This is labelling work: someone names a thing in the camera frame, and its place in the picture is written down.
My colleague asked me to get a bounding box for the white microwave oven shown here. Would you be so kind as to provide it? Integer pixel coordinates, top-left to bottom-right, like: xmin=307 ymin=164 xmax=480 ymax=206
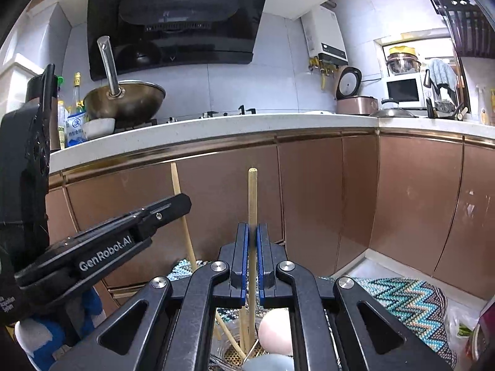
xmin=385 ymin=73 xmax=425 ymax=109

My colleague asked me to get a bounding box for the black dish rack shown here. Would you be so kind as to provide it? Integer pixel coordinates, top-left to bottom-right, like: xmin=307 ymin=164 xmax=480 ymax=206
xmin=429 ymin=0 xmax=494 ymax=125

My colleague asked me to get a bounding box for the steel pot on microwave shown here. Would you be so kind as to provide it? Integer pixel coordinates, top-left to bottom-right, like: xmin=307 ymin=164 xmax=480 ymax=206
xmin=386 ymin=46 xmax=421 ymax=75

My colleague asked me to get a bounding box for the light blue ceramic spoon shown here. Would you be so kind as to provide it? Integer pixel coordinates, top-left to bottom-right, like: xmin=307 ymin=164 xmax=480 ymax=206
xmin=242 ymin=353 xmax=295 ymax=371

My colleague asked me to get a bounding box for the pink rice cooker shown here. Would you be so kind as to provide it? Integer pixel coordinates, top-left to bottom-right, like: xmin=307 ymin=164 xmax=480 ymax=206
xmin=335 ymin=65 xmax=378 ymax=116

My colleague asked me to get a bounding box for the zigzag patterned table cloth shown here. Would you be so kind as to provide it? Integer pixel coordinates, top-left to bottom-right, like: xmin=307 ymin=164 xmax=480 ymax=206
xmin=167 ymin=259 xmax=457 ymax=369

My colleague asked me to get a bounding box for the blue white gloved hand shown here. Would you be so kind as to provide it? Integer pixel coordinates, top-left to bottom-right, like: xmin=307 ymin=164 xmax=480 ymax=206
xmin=14 ymin=287 xmax=106 ymax=370

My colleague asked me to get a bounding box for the steel wok with handle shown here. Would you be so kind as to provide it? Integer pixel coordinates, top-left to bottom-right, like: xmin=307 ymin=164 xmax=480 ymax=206
xmin=83 ymin=36 xmax=166 ymax=128

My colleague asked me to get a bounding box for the gas stove top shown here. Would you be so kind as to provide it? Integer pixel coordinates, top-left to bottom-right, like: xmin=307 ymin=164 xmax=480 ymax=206
xmin=116 ymin=105 xmax=257 ymax=132

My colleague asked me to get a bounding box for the beige ceramic spoon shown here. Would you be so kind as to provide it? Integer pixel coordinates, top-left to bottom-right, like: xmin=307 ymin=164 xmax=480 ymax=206
xmin=258 ymin=308 xmax=293 ymax=356

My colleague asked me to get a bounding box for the white gas water heater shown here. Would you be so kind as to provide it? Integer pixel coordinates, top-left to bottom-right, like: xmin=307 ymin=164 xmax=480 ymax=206
xmin=301 ymin=6 xmax=348 ymax=66

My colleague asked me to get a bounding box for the white small bowl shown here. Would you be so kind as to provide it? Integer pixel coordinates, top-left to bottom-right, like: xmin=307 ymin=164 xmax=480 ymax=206
xmin=82 ymin=118 xmax=115 ymax=140

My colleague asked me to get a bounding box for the steel pan lid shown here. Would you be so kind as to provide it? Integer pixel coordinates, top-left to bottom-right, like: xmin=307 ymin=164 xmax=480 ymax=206
xmin=370 ymin=99 xmax=415 ymax=118

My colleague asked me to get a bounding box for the black range hood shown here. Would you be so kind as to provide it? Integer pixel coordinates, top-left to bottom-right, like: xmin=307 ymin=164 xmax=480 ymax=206
xmin=86 ymin=0 xmax=266 ymax=80

